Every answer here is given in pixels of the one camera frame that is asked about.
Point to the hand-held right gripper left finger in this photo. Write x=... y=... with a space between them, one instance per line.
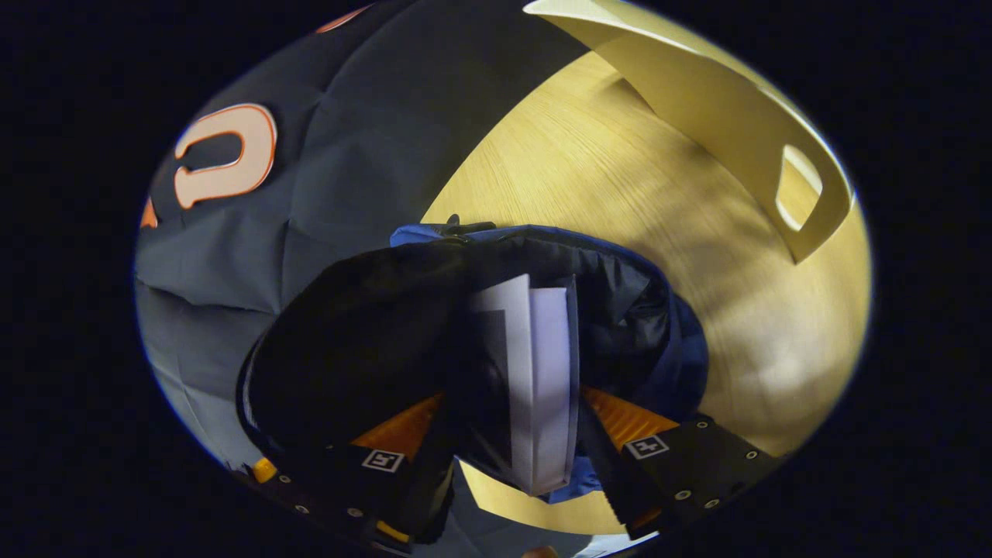
x=364 y=488

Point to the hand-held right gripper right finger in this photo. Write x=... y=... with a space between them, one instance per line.
x=697 y=465

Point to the white portrait cover book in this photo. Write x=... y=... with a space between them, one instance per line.
x=535 y=380

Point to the blue schoolbag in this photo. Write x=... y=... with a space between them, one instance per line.
x=620 y=294

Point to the cream plastic bookshelf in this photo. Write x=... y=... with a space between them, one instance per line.
x=697 y=101

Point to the black backdrop cloth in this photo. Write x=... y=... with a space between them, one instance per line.
x=349 y=155

